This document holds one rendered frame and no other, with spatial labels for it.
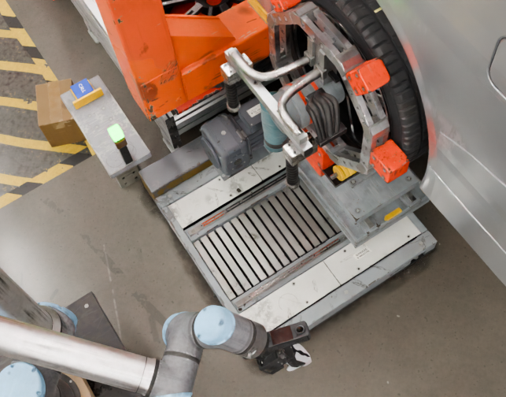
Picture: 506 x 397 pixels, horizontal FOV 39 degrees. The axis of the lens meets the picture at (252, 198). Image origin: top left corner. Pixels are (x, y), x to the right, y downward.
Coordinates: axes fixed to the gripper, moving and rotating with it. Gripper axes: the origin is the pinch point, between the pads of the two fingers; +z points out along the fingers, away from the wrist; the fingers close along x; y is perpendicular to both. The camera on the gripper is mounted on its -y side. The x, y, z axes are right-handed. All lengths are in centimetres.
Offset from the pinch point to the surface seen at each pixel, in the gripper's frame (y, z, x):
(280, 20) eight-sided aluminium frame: -40, -26, -86
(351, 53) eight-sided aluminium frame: -53, -23, -58
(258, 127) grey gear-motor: 1, 16, -105
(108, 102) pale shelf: 38, -23, -127
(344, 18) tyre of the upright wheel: -57, -26, -67
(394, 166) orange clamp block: -42, 5, -40
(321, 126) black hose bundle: -36, -18, -48
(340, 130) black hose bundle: -38, -13, -48
